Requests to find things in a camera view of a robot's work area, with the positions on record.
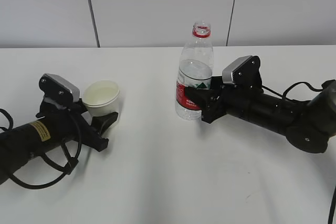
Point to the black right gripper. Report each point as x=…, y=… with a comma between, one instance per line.
x=221, y=100

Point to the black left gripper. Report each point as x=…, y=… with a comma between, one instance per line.
x=67, y=123

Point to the white paper cup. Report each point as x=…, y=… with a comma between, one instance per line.
x=102, y=98

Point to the clear red-label water bottle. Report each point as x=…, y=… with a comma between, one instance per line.
x=195, y=69

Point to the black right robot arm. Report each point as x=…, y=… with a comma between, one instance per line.
x=307, y=125

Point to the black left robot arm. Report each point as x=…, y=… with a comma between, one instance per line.
x=21, y=144

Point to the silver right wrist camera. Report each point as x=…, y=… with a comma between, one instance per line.
x=244, y=71

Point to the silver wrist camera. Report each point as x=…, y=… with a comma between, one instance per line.
x=244, y=71
x=59, y=89

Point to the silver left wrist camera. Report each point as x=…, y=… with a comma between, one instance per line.
x=59, y=89

